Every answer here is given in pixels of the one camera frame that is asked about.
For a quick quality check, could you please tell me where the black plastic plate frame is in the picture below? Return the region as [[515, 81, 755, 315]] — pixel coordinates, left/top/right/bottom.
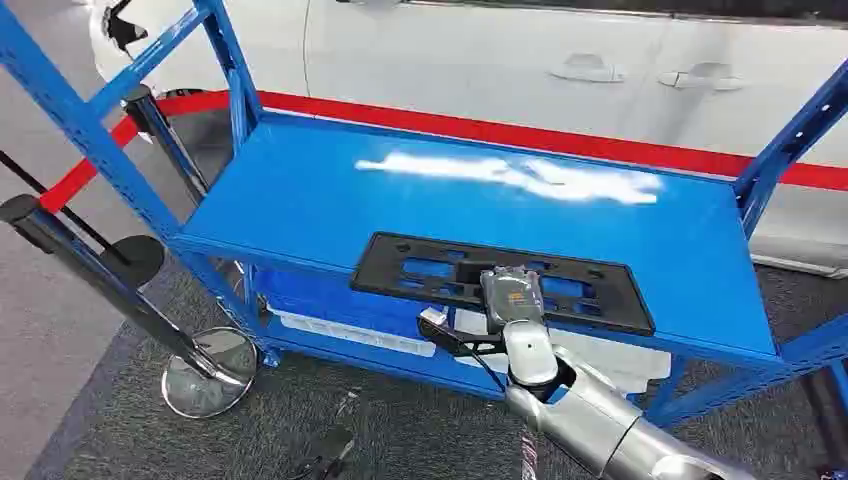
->
[[349, 231, 657, 337]]

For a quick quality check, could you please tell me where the red barrier belt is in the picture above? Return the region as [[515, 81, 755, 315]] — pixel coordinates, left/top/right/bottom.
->
[[38, 90, 848, 215]]

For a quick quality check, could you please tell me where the blue metal shelving rack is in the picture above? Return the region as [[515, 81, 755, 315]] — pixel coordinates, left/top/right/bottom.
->
[[0, 0, 848, 429]]

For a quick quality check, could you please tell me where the white car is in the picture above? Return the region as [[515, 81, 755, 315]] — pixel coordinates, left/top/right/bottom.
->
[[86, 0, 848, 280]]

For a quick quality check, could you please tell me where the dark grey floor carpet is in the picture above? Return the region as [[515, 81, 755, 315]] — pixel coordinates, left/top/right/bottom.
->
[[26, 254, 848, 480]]

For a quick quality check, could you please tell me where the thin black pole disc stand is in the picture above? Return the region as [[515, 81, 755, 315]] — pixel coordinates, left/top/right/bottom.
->
[[0, 150, 167, 289]]

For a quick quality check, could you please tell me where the stanchion post with chrome base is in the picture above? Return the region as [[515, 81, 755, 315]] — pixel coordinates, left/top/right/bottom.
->
[[0, 193, 260, 420]]

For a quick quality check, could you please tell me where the black stanchion post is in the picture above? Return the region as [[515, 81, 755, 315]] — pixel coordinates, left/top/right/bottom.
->
[[121, 84, 212, 205]]

